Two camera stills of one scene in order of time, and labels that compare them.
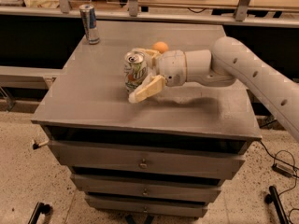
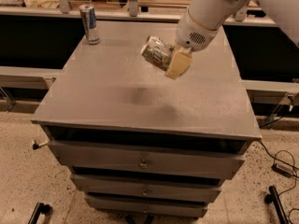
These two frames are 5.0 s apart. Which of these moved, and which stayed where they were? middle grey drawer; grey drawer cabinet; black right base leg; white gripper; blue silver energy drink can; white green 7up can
Moved: white green 7up can; white gripper
Stayed: blue silver energy drink can; black right base leg; grey drawer cabinet; middle grey drawer
